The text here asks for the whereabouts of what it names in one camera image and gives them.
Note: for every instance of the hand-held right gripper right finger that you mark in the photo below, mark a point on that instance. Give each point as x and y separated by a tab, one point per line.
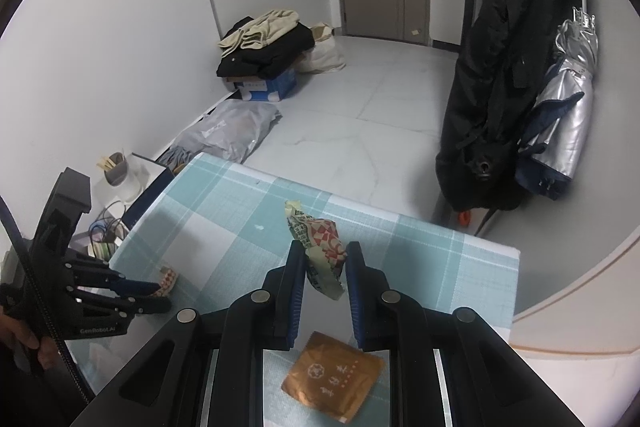
356	294

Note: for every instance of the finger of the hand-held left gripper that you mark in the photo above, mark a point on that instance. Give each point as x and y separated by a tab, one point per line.
135	288
150	306

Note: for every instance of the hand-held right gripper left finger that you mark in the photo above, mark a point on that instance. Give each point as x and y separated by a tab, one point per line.
297	292

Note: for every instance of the small red patterned wrapper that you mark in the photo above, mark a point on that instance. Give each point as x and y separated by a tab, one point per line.
167	279

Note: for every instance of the red checkered paper wrapper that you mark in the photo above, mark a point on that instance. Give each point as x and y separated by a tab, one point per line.
322	239

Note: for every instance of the brown foil packet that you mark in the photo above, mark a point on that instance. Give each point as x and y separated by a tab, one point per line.
330	374

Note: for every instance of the person's left hand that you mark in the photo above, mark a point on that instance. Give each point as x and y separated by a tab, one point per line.
20	332

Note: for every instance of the striped paper cup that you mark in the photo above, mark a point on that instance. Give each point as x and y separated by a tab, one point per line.
102	252

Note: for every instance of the wooden chopsticks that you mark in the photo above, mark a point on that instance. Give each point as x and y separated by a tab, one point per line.
106	164

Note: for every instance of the grey cup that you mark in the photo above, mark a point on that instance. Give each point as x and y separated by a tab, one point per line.
117	172

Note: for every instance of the white plastic cup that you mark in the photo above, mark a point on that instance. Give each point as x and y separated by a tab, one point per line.
131	187

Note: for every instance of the navy gift box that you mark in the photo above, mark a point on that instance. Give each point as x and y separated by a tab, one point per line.
150	202

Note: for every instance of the table with checkered cloth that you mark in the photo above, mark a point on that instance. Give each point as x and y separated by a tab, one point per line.
225	207

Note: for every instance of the small orange object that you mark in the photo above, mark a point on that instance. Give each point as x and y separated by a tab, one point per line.
465	218

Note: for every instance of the grey folded cloth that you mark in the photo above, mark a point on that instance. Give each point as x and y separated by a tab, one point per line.
175	157

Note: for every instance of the grey plastic mailer bag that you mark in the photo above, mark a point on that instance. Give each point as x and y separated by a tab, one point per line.
235	127

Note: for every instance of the blue cardboard box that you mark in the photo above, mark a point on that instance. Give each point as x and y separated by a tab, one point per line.
280	87

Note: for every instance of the white tote bag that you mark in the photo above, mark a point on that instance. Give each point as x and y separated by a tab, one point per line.
325	54

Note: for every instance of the black clothes pile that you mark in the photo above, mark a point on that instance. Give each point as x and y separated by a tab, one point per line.
280	49

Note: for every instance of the black jacket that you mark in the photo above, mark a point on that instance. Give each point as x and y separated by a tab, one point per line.
500	82

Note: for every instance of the beige garment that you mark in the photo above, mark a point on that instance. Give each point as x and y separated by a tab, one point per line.
265	27

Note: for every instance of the silver folding umbrella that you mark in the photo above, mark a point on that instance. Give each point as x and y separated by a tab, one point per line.
565	97

